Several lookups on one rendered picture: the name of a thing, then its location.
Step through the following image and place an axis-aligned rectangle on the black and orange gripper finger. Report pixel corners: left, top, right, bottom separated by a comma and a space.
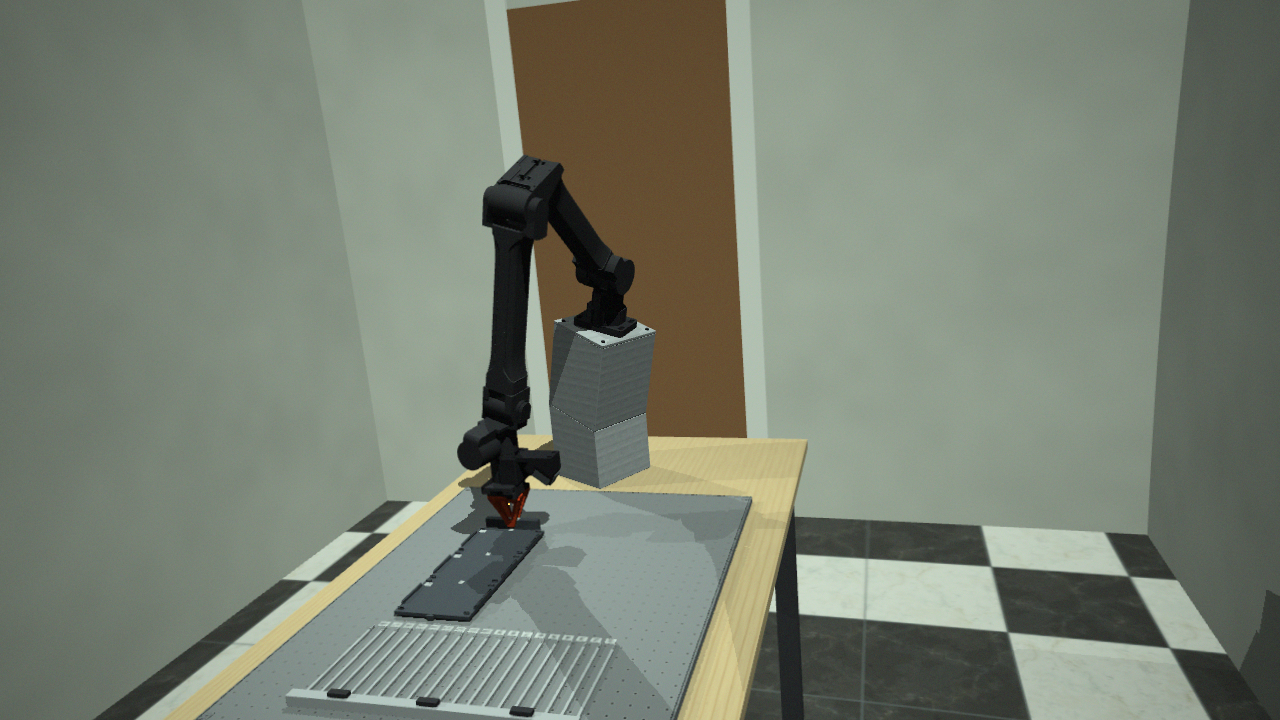
500, 487, 530, 518
486, 493, 524, 528

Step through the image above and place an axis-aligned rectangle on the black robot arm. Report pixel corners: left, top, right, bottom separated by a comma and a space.
457, 155, 637, 486

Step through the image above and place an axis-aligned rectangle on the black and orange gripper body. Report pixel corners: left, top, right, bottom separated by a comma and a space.
481, 452, 531, 500

